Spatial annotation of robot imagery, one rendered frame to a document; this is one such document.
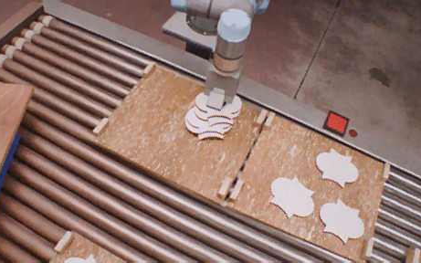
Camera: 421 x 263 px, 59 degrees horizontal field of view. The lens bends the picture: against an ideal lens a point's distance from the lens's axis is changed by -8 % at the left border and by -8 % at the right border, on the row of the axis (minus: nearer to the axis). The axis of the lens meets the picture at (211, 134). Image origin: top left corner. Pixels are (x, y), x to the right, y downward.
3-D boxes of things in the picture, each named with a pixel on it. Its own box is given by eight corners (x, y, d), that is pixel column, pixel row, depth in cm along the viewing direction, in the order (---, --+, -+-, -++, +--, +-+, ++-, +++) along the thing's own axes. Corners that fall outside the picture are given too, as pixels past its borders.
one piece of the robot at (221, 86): (200, 71, 100) (194, 112, 113) (235, 82, 99) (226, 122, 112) (215, 42, 107) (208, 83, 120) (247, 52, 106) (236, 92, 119)
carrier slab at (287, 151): (268, 116, 127) (269, 113, 126) (385, 168, 121) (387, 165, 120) (225, 207, 107) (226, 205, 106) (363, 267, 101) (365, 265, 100)
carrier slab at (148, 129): (152, 68, 134) (152, 64, 133) (266, 117, 127) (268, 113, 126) (91, 142, 114) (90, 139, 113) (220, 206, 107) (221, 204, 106)
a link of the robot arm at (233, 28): (255, 10, 96) (249, 30, 91) (247, 43, 105) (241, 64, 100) (224, 2, 97) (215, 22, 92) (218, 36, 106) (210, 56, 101)
